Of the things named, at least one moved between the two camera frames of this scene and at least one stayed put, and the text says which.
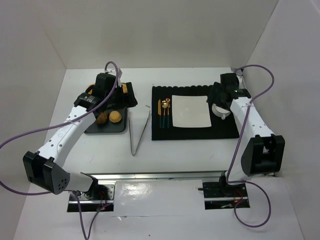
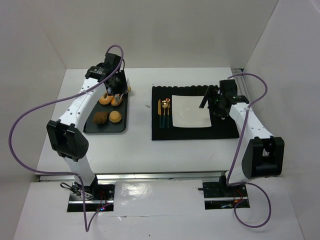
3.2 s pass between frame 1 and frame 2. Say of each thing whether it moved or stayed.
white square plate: stayed
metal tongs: moved
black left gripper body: moved
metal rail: stayed
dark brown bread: stayed
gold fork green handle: stayed
